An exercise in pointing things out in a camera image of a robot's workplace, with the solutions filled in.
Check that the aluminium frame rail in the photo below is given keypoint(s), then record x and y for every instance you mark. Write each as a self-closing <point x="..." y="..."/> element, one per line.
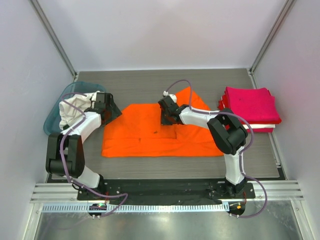
<point x="64" y="192"/>

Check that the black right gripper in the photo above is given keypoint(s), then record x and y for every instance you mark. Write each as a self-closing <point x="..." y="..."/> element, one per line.
<point x="166" y="115"/>

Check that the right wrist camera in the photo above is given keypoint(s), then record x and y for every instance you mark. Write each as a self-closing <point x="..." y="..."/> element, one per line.
<point x="167" y="100"/>

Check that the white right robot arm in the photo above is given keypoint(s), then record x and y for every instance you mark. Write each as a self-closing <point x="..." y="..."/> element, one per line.
<point x="227" y="131"/>

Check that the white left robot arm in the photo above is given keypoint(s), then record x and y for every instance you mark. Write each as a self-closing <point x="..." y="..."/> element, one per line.
<point x="65" y="155"/>

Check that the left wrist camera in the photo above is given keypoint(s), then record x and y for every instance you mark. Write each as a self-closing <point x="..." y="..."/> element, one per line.
<point x="98" y="97"/>

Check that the white t shirt in basket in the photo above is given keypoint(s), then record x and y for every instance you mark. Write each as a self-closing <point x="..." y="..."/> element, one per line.
<point x="72" y="106"/>

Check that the right aluminium corner post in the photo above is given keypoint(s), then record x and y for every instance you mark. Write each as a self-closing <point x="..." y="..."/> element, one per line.
<point x="280" y="19"/>

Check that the orange shirt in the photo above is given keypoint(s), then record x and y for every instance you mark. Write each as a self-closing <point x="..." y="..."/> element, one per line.
<point x="138" y="132"/>

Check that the white slotted cable duct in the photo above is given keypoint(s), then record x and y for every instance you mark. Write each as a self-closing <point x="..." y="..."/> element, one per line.
<point x="105" y="208"/>

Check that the folded magenta t shirt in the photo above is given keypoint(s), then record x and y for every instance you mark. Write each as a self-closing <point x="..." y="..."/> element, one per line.
<point x="252" y="104"/>

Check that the aluminium corner post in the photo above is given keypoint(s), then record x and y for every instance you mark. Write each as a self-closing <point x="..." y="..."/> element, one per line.
<point x="280" y="19"/>
<point x="53" y="37"/>

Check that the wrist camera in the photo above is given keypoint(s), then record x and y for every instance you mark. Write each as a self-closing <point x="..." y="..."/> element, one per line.
<point x="98" y="97"/>
<point x="167" y="100"/>

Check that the teal plastic basket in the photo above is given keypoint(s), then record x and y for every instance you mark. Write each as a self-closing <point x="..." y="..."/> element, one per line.
<point x="51" y="124"/>

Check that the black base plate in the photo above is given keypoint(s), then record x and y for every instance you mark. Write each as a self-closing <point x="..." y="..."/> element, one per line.
<point x="174" y="192"/>

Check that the left aluminium corner post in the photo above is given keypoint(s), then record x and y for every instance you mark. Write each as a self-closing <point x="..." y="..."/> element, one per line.
<point x="53" y="37"/>

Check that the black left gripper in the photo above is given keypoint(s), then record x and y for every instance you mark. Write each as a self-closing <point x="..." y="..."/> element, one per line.
<point x="115" y="112"/>

